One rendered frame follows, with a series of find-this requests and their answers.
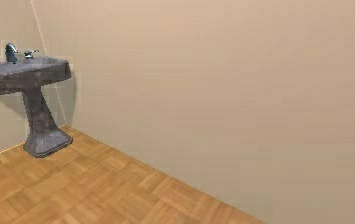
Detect dark grey pedestal sink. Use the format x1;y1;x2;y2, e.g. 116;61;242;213
0;56;74;159

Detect chrome faucet handle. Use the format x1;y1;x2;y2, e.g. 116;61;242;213
23;49;40;60

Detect chrome sink faucet spout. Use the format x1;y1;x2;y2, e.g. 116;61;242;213
4;42;19;65

